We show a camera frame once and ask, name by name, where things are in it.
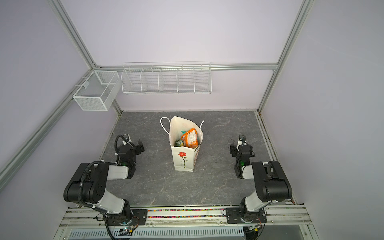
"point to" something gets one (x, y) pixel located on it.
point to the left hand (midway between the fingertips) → (133, 142)
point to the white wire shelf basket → (166, 78)
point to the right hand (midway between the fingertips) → (242, 144)
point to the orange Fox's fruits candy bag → (190, 138)
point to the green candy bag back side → (179, 143)
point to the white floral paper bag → (185, 158)
